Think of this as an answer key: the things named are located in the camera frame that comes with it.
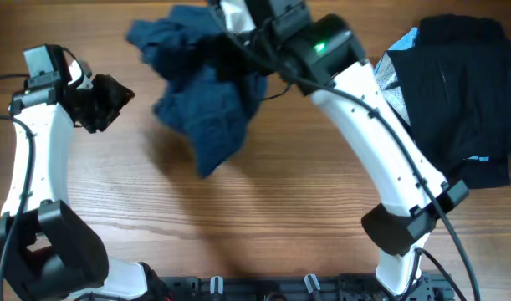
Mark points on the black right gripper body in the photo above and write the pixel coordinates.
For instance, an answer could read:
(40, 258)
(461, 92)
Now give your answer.
(240, 56)

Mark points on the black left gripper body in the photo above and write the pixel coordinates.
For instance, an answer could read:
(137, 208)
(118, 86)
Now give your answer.
(103, 104)

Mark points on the navy blue denim shorts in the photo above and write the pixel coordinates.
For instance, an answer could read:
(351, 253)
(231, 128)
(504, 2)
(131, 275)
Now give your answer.
(213, 115)

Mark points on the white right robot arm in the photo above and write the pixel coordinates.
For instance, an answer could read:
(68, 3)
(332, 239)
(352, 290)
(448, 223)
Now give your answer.
(327, 62)

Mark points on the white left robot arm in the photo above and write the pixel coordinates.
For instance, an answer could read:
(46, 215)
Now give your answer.
(47, 252)

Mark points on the black shorts with blue lining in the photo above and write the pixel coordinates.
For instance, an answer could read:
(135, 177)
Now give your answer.
(449, 82)

